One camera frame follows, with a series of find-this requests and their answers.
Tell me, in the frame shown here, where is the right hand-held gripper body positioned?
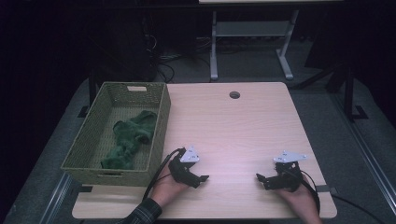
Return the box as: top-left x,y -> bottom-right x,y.
268,150 -> 308,192

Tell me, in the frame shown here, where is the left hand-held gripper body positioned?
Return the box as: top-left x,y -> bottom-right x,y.
168,145 -> 201,187

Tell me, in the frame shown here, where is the green knit garment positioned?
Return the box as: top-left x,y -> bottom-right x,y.
100,110 -> 159,171

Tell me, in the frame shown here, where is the green woven basket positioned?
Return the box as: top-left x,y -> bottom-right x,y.
60,81 -> 172,188

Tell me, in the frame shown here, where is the person's right hand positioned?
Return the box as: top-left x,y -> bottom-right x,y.
276,175 -> 320,219

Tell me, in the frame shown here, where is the person's left hand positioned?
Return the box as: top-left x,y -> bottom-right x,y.
150,167 -> 189,208

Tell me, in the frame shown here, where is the grey tape strip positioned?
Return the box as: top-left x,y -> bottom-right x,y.
315,184 -> 339,196

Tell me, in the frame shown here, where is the grey metal stand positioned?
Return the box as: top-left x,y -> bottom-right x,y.
209,8 -> 301,82

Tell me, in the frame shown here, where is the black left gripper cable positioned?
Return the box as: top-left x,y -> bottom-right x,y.
142,147 -> 185,202

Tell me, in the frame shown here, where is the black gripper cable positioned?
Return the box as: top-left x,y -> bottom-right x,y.
299,173 -> 322,217
142,147 -> 185,202

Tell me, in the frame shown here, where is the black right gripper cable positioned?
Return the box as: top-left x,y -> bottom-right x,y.
299,173 -> 322,217

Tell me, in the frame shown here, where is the black floor cable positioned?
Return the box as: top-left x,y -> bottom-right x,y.
330,193 -> 387,224

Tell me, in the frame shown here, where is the aluminium floor rail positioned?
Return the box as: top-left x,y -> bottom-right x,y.
39,172 -> 75,224
329,92 -> 396,217

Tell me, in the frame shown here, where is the black frame post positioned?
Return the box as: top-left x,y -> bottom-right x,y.
342,62 -> 369,123

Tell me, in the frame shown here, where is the tangle of floor cables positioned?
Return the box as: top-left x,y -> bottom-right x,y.
141,17 -> 213,84

